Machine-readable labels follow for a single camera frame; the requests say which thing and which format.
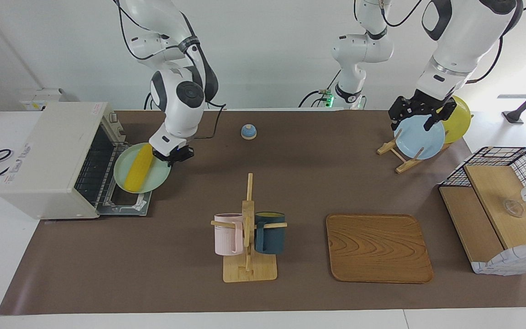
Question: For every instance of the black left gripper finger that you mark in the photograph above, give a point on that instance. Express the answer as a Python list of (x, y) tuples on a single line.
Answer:
[(398, 124), (430, 121)]

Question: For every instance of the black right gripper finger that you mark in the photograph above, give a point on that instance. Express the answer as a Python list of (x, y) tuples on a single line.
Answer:
[(160, 154)]

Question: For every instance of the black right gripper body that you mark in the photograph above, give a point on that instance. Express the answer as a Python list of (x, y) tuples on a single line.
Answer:
[(180, 154)]

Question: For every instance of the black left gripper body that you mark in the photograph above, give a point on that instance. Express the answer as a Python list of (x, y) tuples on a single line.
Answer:
[(416, 106)]

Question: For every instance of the pale green round plate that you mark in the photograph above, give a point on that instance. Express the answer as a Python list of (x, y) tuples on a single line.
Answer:
[(160, 176)]

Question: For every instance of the yellow corn cob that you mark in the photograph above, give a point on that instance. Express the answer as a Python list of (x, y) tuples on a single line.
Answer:
[(139, 170)]

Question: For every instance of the toaster oven glass door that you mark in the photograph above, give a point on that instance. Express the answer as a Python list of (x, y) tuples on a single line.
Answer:
[(121, 208)]

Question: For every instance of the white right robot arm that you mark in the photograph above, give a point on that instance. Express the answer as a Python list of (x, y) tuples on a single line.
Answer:
[(181, 109)]

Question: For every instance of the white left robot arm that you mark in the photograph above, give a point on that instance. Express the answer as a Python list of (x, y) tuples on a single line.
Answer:
[(454, 41)]

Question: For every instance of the beige toaster oven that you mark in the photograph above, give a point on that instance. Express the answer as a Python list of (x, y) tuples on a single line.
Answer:
[(39, 160)]

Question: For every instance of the light blue plate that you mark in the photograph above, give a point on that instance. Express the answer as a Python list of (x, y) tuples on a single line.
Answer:
[(420, 139)]

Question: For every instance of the yellow plate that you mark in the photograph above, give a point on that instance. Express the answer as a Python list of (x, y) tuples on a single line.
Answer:
[(459, 121)]

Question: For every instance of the wooden plate rack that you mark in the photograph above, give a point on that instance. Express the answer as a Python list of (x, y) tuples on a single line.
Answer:
[(404, 165)]

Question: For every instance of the small blue bell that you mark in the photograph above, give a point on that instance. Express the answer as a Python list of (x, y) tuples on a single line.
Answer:
[(249, 132)]

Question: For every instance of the pink mug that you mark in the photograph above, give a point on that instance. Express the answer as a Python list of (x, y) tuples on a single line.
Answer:
[(226, 235)]

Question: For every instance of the brown table mat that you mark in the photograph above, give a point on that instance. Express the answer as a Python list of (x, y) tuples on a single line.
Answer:
[(176, 256)]

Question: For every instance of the small clear glass dish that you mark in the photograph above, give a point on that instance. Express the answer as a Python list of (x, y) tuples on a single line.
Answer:
[(513, 209)]

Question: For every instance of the dark blue mug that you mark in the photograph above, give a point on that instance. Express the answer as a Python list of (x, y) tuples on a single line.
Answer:
[(270, 235)]

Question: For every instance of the wooden serving tray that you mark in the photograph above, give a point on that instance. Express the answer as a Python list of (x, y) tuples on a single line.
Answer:
[(377, 249)]

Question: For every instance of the white power box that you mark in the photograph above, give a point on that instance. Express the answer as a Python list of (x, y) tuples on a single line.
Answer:
[(39, 97)]

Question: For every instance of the wooden mug tree stand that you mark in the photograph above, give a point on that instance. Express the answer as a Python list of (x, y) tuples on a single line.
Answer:
[(249, 269)]

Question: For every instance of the white checked cloth liner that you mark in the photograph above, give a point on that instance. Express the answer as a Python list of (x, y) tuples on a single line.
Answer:
[(509, 262)]

